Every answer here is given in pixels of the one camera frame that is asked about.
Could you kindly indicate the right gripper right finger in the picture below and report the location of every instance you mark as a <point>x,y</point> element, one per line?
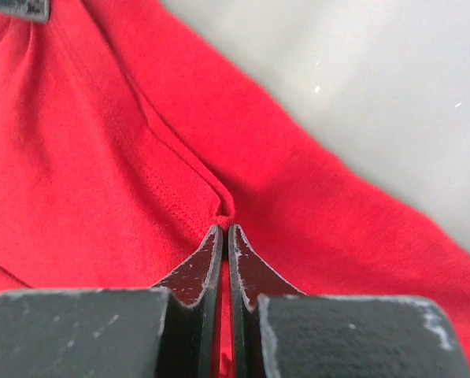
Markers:
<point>279,331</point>

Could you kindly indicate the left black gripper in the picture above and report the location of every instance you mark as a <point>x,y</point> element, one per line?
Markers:
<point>32,10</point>

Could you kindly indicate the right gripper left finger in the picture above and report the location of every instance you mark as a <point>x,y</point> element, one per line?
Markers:
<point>171,329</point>

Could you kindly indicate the red t-shirt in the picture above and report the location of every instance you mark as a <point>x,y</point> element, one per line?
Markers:
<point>124,137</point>

